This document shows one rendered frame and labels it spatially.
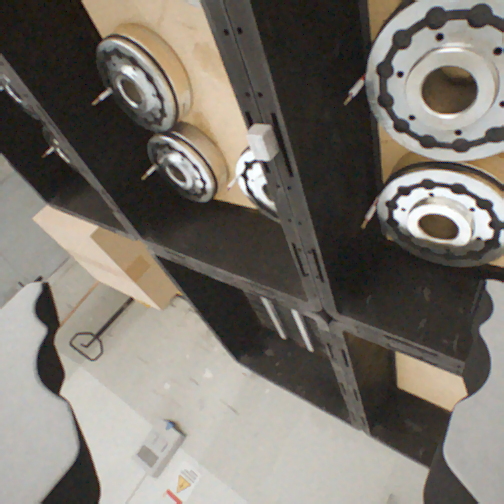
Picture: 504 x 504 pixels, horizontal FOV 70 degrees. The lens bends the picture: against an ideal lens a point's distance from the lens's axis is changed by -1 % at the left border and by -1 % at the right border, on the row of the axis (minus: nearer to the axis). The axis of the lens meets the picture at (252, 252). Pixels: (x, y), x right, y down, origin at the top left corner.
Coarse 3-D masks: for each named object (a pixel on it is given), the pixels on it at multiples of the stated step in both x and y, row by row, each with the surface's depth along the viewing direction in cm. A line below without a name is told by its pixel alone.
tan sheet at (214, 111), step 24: (96, 0) 36; (120, 0) 34; (144, 0) 32; (168, 0) 31; (96, 24) 38; (120, 24) 36; (144, 24) 34; (168, 24) 33; (192, 24) 31; (192, 48) 33; (216, 48) 32; (192, 72) 36; (216, 72) 34; (192, 96) 38; (216, 96) 36; (192, 120) 42; (216, 120) 39; (240, 120) 37; (216, 144) 42; (240, 144) 40; (240, 192) 47
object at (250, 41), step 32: (224, 0) 17; (256, 0) 16; (256, 32) 17; (256, 64) 18; (256, 96) 20; (288, 128) 21; (288, 160) 23; (288, 192) 25; (320, 256) 28; (320, 288) 32; (352, 320) 34; (448, 352) 29
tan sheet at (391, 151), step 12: (372, 0) 22; (384, 0) 22; (396, 0) 21; (372, 12) 23; (384, 12) 22; (372, 24) 23; (372, 36) 24; (444, 72) 23; (456, 72) 23; (384, 132) 29; (384, 144) 30; (396, 144) 29; (384, 156) 30; (396, 156) 30; (384, 168) 31; (384, 180) 32
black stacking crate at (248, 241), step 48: (0, 0) 32; (48, 0) 35; (48, 48) 36; (96, 48) 40; (48, 96) 38; (96, 96) 41; (96, 144) 43; (144, 144) 48; (144, 192) 50; (192, 240) 48; (240, 240) 45; (288, 288) 38
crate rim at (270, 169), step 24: (216, 0) 17; (216, 24) 18; (0, 48) 33; (240, 72) 19; (240, 96) 21; (48, 120) 39; (72, 144) 41; (264, 168) 24; (120, 216) 49; (288, 216) 27; (144, 240) 51; (288, 240) 29; (216, 264) 44; (264, 288) 40; (312, 288) 33
